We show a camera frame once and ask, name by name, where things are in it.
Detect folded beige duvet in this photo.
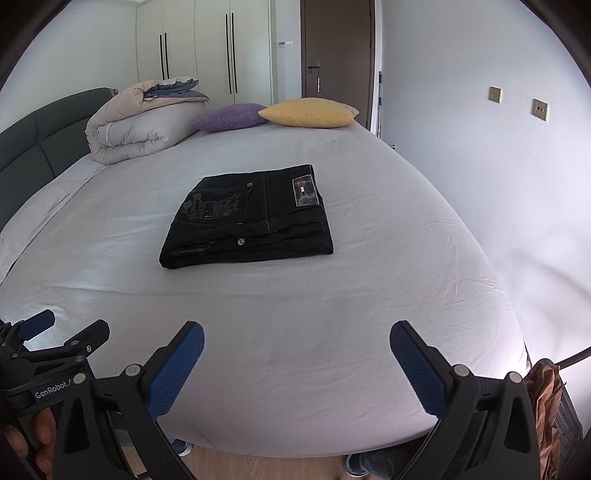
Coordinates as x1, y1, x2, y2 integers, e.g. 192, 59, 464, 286
85, 77, 211, 166

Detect brown cloth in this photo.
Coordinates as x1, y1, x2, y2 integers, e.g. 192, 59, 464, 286
525, 359, 568, 480

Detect purple pillow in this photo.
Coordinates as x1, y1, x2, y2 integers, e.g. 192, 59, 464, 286
192, 103, 268, 134

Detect black denim pants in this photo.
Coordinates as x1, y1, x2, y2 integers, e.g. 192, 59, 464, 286
159, 164, 334, 271

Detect dark grey padded headboard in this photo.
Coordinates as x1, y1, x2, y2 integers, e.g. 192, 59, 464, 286
0, 87, 117, 232

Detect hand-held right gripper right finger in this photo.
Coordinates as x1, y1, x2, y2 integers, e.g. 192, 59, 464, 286
390, 320, 542, 480

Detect white wardrobe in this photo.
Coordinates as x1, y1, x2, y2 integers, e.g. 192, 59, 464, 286
136, 0, 302, 110

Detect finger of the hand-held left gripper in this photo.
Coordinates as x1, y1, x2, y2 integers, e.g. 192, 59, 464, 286
58, 319, 111, 366
9, 309, 57, 344

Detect bed with white sheet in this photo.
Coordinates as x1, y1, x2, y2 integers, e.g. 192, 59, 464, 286
0, 119, 531, 459

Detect yellow pillow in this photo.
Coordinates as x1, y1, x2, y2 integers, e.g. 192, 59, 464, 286
258, 98, 360, 129

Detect person's left hand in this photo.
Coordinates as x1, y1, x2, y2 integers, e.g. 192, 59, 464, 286
0, 407, 59, 477

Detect person's leg in dark trousers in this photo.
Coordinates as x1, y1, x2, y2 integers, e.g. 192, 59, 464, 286
359, 440, 432, 480

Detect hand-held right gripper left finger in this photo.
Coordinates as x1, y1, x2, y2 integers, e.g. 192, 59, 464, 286
53, 320, 206, 480

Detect black mesh chair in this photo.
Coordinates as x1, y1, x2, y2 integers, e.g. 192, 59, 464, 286
552, 339, 591, 464

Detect brown door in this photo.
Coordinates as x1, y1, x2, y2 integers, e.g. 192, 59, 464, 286
300, 0, 376, 129

